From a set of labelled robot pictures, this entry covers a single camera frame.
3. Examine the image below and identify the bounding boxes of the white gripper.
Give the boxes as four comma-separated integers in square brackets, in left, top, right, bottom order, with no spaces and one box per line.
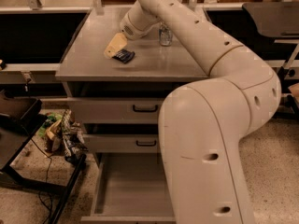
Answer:
[104,1,160,59]

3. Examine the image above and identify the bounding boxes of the dark blue rxbar wrapper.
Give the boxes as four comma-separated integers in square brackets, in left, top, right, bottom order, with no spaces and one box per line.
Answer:
[113,49,135,64]

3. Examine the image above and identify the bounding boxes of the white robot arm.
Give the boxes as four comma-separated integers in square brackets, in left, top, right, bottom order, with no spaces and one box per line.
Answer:
[121,0,281,224]

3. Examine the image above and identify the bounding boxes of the grey drawer cabinet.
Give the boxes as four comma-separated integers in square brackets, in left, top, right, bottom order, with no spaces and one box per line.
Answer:
[55,5,209,173]

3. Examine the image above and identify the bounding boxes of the grey top drawer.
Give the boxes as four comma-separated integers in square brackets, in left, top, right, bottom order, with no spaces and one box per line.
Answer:
[66,81,185,125]

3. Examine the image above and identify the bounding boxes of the grey drawer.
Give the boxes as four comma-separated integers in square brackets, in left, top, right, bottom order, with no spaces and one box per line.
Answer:
[83,124,159,153]
[66,81,185,125]
[81,153,176,224]

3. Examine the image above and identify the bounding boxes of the grey middle drawer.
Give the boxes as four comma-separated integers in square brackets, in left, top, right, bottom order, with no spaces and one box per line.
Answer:
[83,124,159,153]

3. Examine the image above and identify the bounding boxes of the grey bottom drawer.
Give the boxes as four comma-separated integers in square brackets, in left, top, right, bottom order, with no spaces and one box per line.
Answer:
[81,153,176,224]

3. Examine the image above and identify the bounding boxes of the pile of snack bags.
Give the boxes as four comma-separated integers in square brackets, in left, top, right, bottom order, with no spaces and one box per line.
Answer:
[38,109,87,165]

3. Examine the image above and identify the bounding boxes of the black tray table left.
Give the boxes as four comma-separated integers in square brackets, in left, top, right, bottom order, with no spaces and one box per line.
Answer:
[0,90,86,224]

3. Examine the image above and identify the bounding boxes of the black cable on floor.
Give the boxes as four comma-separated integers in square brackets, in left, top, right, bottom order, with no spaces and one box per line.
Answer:
[29,137,54,224]

